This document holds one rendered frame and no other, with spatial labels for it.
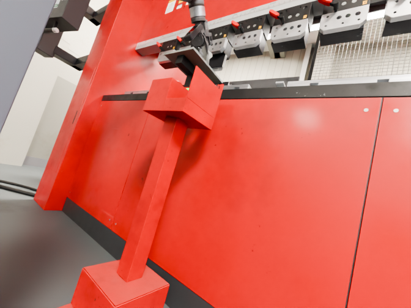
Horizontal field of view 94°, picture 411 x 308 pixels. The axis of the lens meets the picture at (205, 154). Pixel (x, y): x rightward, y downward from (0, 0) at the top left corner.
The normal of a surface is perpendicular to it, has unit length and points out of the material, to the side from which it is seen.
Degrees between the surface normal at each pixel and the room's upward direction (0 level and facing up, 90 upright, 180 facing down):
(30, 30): 90
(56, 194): 90
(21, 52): 90
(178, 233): 90
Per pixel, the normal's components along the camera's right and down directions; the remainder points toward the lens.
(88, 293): -0.55, -0.25
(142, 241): 0.79, 0.15
